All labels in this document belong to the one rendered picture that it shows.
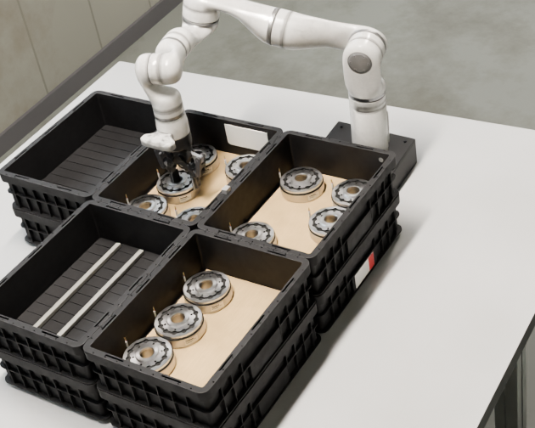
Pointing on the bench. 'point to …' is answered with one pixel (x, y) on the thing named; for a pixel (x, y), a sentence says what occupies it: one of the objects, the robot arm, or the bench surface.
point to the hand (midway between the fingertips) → (185, 180)
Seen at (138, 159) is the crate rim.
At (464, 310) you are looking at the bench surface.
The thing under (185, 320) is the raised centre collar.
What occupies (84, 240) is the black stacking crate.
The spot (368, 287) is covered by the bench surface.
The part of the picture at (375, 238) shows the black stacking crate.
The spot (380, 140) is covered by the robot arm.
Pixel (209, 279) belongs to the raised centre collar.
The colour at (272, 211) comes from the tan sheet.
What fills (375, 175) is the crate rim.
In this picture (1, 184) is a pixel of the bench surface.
